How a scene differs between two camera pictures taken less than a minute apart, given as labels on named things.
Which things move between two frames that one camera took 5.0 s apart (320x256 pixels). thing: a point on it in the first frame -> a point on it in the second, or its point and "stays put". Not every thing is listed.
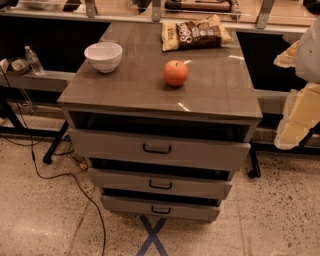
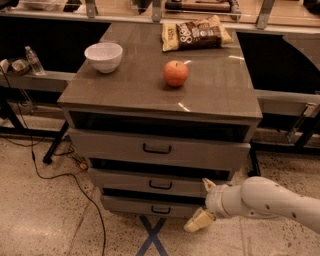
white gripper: x=309 y=56 -> x=214 y=199
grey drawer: x=160 y=183 stays put
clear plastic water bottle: x=34 y=61 stays put
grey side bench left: x=48 y=82 stays put
